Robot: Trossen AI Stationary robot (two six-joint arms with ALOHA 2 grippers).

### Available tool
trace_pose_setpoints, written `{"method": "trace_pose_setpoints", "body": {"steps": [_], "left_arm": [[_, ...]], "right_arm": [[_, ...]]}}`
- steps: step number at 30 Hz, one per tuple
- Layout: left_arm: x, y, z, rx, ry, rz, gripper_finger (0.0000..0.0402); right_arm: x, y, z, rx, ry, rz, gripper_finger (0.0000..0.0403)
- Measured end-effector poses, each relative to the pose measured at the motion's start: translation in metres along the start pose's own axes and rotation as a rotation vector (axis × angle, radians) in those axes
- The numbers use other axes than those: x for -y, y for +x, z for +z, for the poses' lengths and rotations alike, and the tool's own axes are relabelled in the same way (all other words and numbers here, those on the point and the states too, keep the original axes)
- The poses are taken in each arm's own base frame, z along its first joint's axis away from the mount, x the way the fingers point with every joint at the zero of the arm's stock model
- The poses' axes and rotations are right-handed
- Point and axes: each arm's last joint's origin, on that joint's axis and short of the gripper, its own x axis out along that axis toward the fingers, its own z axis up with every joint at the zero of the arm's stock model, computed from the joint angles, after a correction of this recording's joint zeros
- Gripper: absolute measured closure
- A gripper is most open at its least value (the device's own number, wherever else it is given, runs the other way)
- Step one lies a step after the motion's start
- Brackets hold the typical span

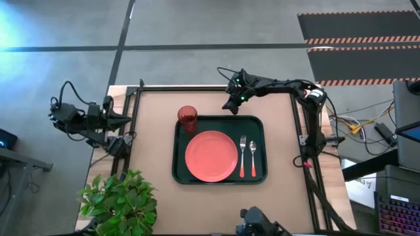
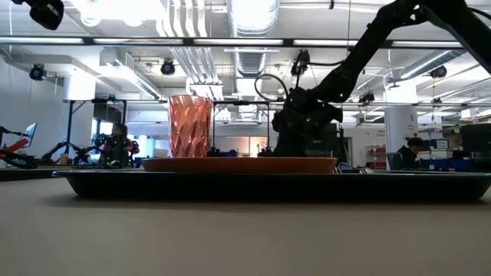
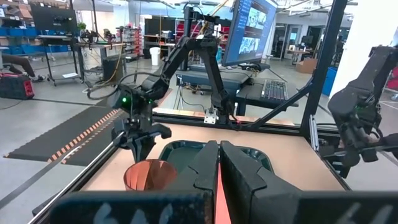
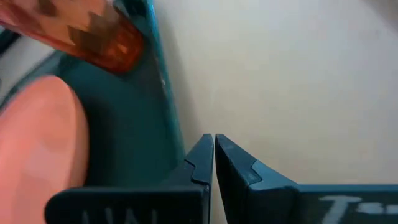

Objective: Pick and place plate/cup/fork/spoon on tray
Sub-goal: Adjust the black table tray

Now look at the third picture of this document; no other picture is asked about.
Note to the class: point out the dark green plastic tray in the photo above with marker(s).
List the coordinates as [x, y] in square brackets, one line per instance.
[177, 155]

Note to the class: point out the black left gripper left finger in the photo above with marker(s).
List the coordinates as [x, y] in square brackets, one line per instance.
[202, 180]

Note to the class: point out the orange faceted plastic cup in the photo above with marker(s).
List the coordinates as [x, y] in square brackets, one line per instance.
[146, 177]

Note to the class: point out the blue-grey desk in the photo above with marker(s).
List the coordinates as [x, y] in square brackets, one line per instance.
[192, 77]

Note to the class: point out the white waste bin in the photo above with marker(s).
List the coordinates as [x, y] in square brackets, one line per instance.
[155, 57]

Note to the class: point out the black keyboard stand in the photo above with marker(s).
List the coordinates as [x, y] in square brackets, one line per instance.
[248, 93]

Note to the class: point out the cardboard box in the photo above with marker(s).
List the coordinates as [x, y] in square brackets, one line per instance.
[306, 66]

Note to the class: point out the orange round plate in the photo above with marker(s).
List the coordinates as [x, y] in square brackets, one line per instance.
[221, 205]

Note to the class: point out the wooden top workbench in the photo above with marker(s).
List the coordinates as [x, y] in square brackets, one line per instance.
[99, 45]

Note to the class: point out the black floor mat orange stripes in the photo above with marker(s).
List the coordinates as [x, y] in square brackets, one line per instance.
[93, 149]
[56, 137]

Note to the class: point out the person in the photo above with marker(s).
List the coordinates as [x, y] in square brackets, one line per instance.
[18, 62]

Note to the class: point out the large computer monitor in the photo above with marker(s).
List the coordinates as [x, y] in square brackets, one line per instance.
[248, 31]

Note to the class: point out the black pegboard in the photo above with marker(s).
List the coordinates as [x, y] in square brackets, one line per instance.
[53, 17]

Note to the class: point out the black waste bin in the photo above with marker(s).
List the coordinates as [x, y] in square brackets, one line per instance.
[112, 70]

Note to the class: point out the metal shelving rack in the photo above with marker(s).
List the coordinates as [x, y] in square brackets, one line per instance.
[132, 40]

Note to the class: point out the blue plastic container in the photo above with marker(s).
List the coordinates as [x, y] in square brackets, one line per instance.
[329, 81]

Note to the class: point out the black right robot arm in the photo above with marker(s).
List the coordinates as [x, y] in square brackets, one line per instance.
[214, 77]

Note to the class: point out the black aluminium rig frame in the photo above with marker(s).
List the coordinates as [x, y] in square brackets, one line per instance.
[325, 62]

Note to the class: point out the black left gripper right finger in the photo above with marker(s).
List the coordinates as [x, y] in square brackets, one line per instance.
[245, 186]

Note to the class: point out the red and black equipment box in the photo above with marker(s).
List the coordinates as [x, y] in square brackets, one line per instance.
[15, 88]

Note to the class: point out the black backlit keyboard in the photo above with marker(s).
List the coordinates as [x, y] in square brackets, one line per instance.
[275, 90]

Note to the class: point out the white metal mounting bracket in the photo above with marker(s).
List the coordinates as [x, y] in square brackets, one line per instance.
[211, 115]

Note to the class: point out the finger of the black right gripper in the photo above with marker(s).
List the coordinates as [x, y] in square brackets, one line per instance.
[147, 151]
[137, 152]

